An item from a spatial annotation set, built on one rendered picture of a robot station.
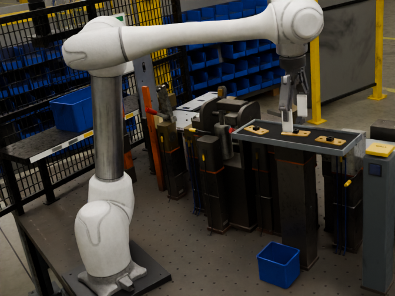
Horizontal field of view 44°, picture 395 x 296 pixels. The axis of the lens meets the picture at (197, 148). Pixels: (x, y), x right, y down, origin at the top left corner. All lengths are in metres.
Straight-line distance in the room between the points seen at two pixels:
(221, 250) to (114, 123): 0.60
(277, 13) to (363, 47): 4.06
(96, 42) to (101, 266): 0.71
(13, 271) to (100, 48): 2.18
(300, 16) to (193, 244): 1.00
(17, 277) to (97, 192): 1.62
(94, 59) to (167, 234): 0.83
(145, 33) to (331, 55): 3.66
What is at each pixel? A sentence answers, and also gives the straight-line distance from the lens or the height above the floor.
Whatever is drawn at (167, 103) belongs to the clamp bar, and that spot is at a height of 1.14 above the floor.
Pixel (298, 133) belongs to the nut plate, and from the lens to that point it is 1.53.
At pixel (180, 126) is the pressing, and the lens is 2.17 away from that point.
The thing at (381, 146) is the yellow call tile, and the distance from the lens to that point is 1.44.
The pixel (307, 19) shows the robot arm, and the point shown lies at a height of 1.54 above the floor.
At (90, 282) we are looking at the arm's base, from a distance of 1.73.
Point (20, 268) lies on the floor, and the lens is 3.36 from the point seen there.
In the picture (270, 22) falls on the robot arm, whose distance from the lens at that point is 1.25.
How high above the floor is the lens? 1.73
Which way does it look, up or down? 22 degrees down
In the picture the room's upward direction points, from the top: 7 degrees counter-clockwise
